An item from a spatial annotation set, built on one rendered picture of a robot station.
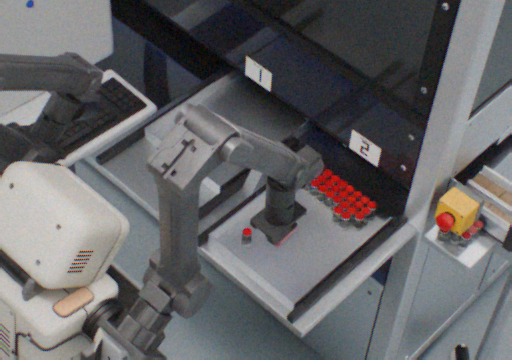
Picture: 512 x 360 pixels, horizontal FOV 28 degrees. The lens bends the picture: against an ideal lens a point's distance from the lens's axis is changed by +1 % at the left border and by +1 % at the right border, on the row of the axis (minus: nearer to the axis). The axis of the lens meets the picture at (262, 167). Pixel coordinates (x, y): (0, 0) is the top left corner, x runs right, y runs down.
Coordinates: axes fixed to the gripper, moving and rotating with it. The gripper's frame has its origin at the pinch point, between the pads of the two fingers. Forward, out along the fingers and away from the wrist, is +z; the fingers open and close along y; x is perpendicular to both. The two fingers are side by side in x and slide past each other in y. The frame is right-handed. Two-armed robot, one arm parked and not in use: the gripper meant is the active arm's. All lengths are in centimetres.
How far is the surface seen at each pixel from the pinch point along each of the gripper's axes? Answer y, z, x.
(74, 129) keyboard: 5, 25, 72
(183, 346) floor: 14, 108, 44
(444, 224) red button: 34.9, 8.3, -18.5
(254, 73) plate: 38, 7, 42
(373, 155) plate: 38.4, 6.8, 4.5
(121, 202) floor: 38, 108, 100
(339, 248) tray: 21.1, 20.1, -1.8
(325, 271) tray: 13.9, 20.1, -3.8
